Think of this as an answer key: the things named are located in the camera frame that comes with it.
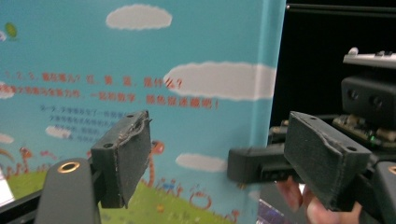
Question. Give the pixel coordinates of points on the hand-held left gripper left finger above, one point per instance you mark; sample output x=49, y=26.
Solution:
x=127, y=158

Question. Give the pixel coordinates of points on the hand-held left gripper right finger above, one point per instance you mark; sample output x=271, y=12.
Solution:
x=323, y=161

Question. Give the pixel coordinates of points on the sky blue picture book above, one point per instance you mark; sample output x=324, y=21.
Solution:
x=202, y=40

